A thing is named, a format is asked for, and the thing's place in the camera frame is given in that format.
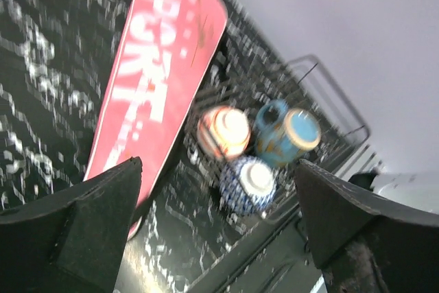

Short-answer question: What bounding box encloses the blue patterned bowl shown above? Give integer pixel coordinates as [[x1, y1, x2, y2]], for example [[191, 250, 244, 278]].
[[219, 156, 276, 216]]

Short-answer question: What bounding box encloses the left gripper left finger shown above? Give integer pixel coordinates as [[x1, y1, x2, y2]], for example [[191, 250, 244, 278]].
[[1, 157, 142, 292]]

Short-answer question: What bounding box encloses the red patterned bowl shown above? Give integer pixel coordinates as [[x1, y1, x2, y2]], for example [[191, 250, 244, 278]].
[[196, 106, 251, 161]]

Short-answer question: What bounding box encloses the pink sport racket bag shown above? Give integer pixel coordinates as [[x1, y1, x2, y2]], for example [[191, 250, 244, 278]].
[[84, 0, 229, 241]]

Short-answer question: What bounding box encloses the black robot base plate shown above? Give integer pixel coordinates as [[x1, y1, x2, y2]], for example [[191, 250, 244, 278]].
[[189, 210, 325, 292]]

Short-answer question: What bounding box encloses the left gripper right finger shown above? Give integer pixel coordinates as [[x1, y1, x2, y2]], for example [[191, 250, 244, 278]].
[[294, 159, 438, 292]]

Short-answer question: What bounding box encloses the black wire dish rack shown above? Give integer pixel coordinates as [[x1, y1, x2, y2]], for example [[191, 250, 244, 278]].
[[185, 55, 370, 223]]

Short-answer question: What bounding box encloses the blue ceramic cup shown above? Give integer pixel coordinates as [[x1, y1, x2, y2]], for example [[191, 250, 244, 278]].
[[254, 99, 322, 167]]

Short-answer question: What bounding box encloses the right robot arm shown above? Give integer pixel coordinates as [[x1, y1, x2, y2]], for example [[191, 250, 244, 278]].
[[348, 171, 438, 213]]

